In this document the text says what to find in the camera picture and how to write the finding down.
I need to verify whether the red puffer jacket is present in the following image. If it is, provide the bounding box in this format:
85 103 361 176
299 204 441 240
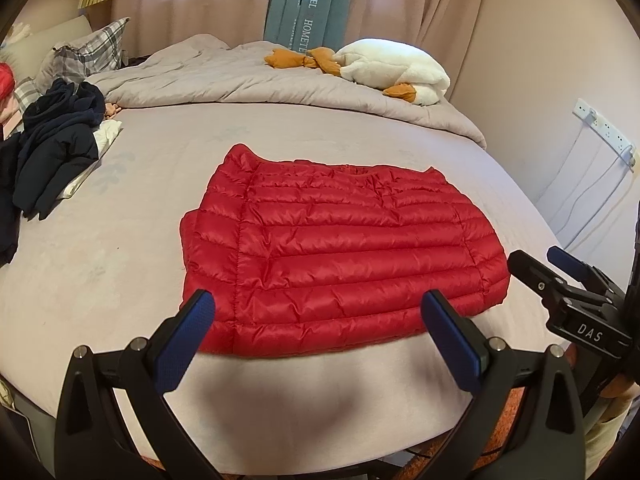
0 62 16 116
180 143 512 359

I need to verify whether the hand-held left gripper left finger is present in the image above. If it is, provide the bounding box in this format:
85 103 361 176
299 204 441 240
54 289 216 480

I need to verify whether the pink curtain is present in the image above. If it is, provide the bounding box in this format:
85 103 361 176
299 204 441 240
340 0 488 106
107 0 276 58

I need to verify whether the dark navy jacket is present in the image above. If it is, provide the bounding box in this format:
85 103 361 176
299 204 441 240
0 137 23 267

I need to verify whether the grey duvet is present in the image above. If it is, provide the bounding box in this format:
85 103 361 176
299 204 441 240
87 34 488 150

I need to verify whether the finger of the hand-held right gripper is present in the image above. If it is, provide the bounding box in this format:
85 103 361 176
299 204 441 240
546 246 608 291
507 250 571 311

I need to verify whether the folded red puffer jacket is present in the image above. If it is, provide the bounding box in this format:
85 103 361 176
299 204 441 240
0 62 16 116

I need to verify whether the orange rug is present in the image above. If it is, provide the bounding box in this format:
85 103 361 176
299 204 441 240
380 385 591 466

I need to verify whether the white cable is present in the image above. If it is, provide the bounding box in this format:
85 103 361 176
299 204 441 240
535 120 640 261

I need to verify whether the white cloth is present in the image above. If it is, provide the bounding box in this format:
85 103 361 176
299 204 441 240
62 119 123 198

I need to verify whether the plaid pillow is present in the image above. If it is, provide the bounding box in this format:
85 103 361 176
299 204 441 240
35 17 131 81

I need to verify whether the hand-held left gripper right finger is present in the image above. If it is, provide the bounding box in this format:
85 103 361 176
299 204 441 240
421 290 587 480

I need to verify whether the person's right hand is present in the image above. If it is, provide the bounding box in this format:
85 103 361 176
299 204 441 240
604 374 640 401

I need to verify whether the teal curtain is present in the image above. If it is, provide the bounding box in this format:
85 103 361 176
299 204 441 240
263 0 353 56

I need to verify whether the plaid cloth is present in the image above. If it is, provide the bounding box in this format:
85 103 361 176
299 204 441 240
12 77 43 113

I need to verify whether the white goose plush toy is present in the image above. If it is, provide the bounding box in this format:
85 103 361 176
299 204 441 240
264 38 451 107

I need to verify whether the navy hoodie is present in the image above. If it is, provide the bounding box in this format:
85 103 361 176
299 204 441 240
12 78 106 221

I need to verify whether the bed with pink-grey sheet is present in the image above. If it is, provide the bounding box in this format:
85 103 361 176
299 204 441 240
0 35 576 461

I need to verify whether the white wall power strip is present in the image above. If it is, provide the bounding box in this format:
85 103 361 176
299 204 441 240
572 98 638 171

